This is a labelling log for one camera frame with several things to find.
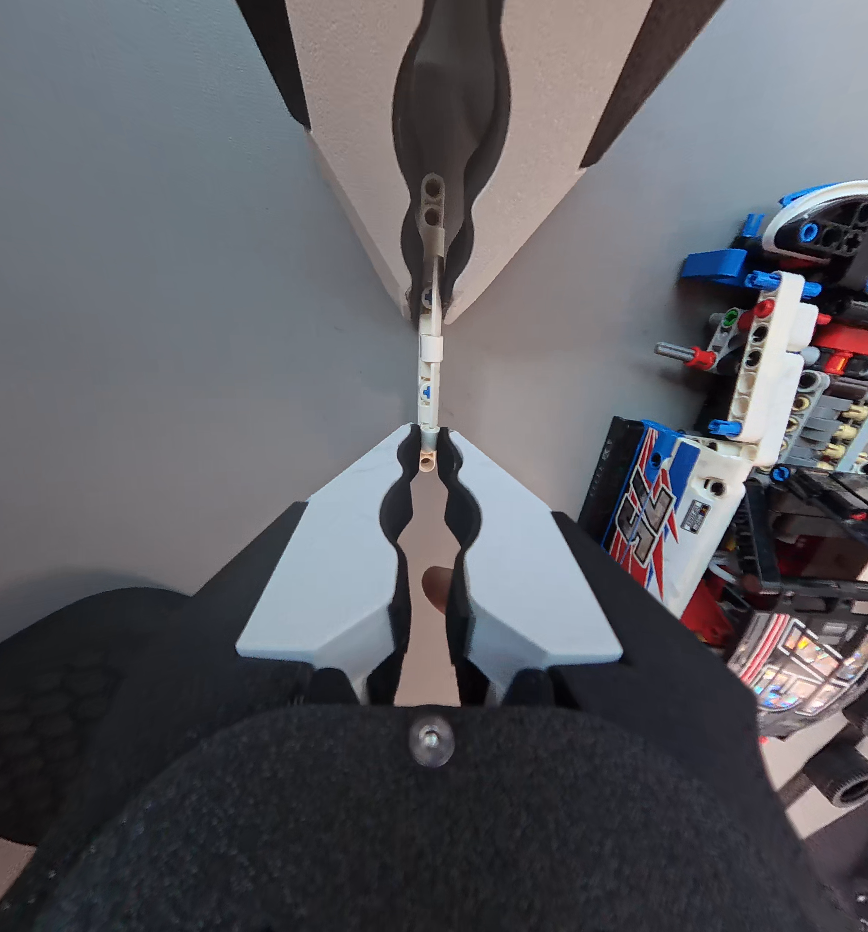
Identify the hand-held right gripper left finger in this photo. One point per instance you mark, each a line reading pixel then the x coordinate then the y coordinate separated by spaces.
pixel 317 582

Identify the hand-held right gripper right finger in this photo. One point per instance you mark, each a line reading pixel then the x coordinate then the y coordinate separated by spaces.
pixel 536 582

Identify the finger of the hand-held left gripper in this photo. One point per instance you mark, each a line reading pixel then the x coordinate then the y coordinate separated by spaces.
pixel 346 87
pixel 550 87

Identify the white toy brick beam assembly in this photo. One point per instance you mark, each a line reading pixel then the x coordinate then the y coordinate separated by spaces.
pixel 430 378

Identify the toy brick race car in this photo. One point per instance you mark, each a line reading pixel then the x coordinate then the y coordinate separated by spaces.
pixel 696 495

